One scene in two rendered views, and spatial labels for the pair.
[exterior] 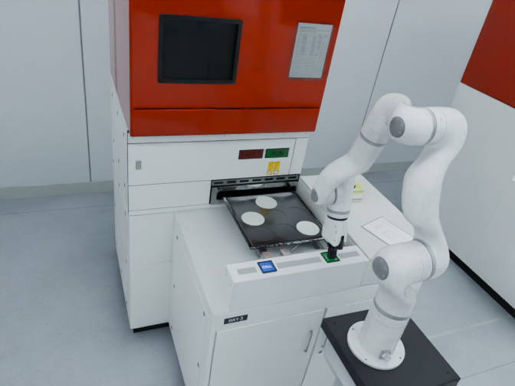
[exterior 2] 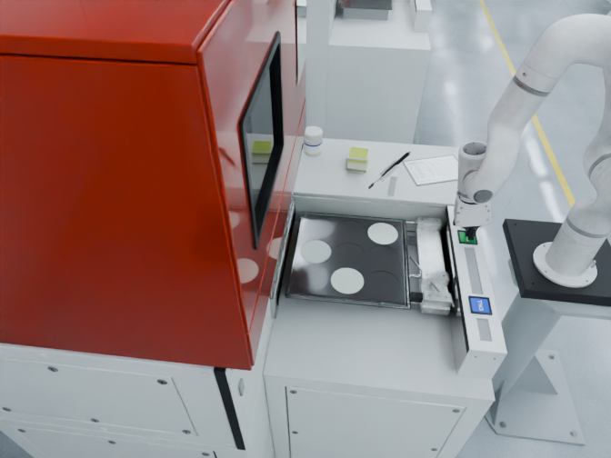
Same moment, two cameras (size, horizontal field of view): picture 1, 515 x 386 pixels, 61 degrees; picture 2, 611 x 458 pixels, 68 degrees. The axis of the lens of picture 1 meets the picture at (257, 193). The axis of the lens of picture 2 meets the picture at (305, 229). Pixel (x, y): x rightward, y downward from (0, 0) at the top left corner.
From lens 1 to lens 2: 142 cm
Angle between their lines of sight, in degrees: 45
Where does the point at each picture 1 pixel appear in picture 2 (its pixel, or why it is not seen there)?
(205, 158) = not seen: hidden behind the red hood
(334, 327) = (539, 285)
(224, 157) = not seen: hidden behind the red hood
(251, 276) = (495, 328)
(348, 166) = (515, 137)
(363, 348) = (575, 275)
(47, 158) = not seen: outside the picture
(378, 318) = (596, 243)
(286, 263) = (472, 283)
